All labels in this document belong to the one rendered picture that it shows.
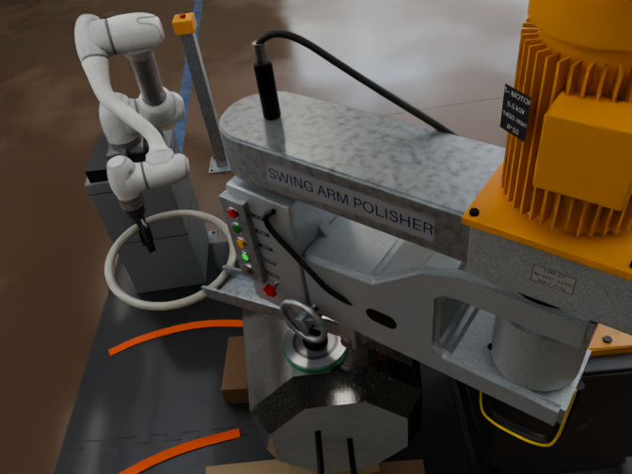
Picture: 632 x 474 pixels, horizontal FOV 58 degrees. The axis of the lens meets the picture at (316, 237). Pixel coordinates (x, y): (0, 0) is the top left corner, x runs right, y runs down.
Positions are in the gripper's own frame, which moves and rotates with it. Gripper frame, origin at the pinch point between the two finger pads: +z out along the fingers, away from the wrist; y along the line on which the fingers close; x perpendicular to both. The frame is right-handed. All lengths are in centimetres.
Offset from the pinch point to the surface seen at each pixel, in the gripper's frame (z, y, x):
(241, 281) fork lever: -10, 52, 12
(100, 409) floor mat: 85, -6, -48
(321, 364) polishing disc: -6, 94, 13
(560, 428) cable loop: -30, 159, 34
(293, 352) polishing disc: -5, 85, 9
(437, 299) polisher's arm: -64, 130, 19
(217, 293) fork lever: -12, 53, 2
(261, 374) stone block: 10, 76, 1
